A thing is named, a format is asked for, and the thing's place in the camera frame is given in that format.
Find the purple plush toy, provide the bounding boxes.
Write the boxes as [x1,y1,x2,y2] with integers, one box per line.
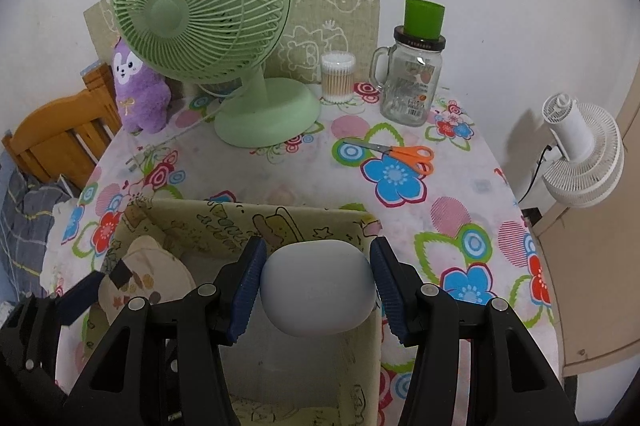
[111,37,172,134]

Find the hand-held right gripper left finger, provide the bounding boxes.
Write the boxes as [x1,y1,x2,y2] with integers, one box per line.
[64,236,268,426]

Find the cartoon printed fabric storage box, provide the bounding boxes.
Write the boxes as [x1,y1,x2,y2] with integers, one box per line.
[87,199,383,426]

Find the cotton swab container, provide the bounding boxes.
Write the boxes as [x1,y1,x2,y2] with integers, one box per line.
[320,51,357,103]

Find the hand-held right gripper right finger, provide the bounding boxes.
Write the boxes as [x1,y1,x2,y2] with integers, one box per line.
[369,236,581,426]

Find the black fan cable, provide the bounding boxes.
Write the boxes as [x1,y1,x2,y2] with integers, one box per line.
[515,146,551,204]

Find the green desk fan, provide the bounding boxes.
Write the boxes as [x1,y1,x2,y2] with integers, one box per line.
[109,0,321,148]

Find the white earbud case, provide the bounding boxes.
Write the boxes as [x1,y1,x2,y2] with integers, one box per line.
[260,240,377,338]

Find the grey plaid blanket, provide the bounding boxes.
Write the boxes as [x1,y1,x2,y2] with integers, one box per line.
[0,151,81,307]

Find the white fan power cord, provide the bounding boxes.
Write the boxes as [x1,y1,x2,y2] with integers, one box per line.
[127,104,226,172]

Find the beige cap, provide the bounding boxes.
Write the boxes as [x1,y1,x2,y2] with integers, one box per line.
[97,235,197,337]

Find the beige wooden door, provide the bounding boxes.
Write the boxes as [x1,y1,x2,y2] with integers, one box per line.
[530,71,640,377]

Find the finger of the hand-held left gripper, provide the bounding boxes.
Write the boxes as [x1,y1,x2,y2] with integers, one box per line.
[52,271,108,327]

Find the orange handled scissors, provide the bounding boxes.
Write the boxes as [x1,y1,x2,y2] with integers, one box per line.
[343,137,435,177]

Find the glass jar mug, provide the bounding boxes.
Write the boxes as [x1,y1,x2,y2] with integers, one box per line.
[370,26,447,128]

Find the white standing fan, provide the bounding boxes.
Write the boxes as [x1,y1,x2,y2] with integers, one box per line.
[541,92,626,208]

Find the floral tablecloth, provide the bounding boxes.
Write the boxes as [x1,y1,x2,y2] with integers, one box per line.
[42,81,556,426]

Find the green plastic cup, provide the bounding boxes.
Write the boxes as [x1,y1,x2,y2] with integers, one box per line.
[403,0,446,41]

